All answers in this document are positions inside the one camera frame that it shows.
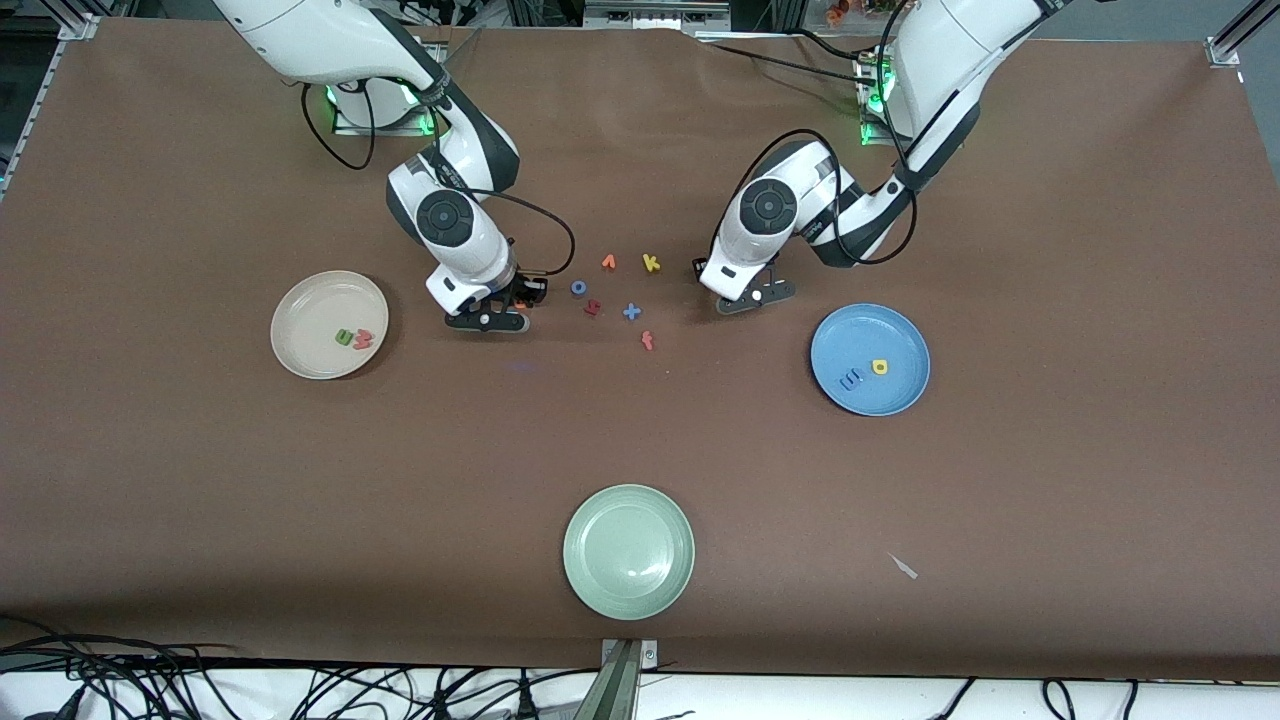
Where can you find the beige brown round plate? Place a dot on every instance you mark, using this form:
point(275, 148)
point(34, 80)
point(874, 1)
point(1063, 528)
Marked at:
point(329, 325)

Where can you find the red foam letter w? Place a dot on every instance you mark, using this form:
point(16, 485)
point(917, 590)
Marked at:
point(364, 340)

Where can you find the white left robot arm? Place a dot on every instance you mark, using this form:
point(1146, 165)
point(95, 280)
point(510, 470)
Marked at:
point(950, 50)

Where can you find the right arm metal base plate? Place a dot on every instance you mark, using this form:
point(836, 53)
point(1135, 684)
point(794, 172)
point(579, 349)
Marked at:
point(345, 130)

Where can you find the orange object behind table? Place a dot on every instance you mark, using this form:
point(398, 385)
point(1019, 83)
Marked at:
point(836, 12)

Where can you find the blue round plate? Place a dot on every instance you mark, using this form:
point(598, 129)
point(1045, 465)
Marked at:
point(870, 340)

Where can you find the pale green round plate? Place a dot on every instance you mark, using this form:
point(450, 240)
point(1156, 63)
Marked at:
point(629, 552)

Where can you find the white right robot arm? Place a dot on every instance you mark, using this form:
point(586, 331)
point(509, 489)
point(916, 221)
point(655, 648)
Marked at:
point(320, 40)

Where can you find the yellow foam letter k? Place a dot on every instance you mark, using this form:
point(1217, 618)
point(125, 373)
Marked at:
point(648, 262)

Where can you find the small white paper scrap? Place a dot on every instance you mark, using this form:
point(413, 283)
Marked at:
point(905, 568)

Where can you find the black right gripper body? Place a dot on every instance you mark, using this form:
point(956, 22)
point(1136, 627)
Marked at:
point(524, 292)

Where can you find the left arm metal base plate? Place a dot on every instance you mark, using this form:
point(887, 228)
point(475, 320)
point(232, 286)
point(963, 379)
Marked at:
point(868, 138)

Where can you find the blue foam letter m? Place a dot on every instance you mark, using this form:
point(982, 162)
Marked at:
point(851, 379)

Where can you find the aluminium frame behind table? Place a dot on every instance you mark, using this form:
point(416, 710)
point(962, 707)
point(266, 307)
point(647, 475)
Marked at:
point(650, 15)

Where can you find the aluminium camera post bracket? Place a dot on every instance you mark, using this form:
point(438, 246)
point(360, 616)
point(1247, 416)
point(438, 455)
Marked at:
point(625, 690)

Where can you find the aluminium table corner profile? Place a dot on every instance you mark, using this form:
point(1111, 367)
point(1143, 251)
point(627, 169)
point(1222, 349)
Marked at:
point(1225, 48)

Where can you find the aluminium table edge profile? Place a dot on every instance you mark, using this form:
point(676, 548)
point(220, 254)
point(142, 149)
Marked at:
point(75, 28)

